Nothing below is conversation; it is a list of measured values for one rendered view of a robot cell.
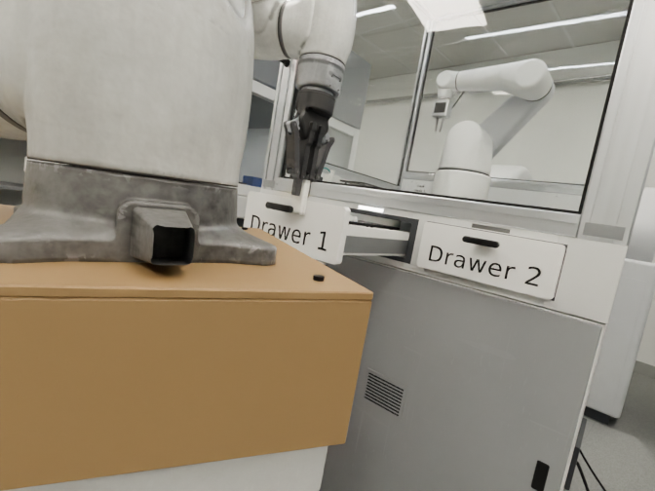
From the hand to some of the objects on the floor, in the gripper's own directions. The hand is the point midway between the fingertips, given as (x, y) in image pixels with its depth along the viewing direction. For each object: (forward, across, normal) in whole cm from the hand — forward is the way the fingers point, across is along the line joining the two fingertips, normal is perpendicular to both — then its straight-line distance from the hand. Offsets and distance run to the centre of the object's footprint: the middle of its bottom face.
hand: (299, 197), depth 73 cm
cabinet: (+93, +79, -1) cm, 122 cm away
